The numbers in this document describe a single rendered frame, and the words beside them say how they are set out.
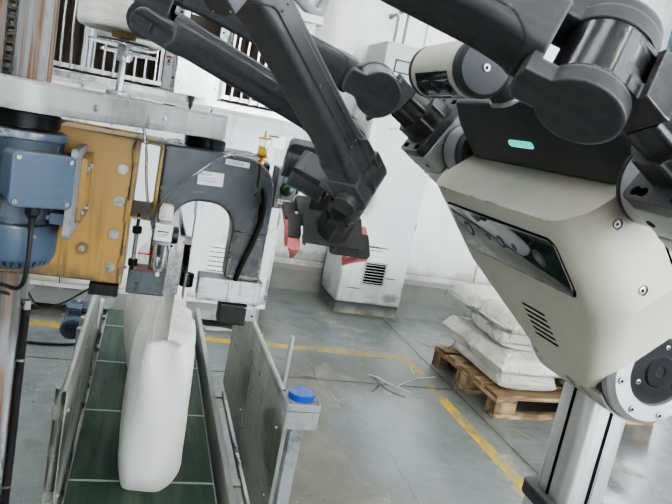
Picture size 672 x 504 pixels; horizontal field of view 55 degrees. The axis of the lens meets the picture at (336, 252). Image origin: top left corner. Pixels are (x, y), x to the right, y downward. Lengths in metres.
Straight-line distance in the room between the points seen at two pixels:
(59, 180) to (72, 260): 0.32
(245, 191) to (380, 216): 3.80
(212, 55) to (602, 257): 0.68
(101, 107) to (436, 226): 5.00
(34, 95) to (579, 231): 0.88
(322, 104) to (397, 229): 4.47
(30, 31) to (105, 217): 0.39
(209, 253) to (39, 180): 3.13
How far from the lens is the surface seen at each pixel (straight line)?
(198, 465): 2.09
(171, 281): 1.49
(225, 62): 1.11
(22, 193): 1.17
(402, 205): 5.24
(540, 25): 0.59
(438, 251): 6.12
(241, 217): 1.44
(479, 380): 4.07
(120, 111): 1.29
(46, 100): 1.22
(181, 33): 1.11
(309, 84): 0.79
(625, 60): 0.59
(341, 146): 0.86
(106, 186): 1.43
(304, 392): 1.48
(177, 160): 1.41
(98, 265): 1.46
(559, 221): 0.75
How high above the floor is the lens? 1.43
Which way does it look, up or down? 10 degrees down
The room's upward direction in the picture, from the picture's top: 11 degrees clockwise
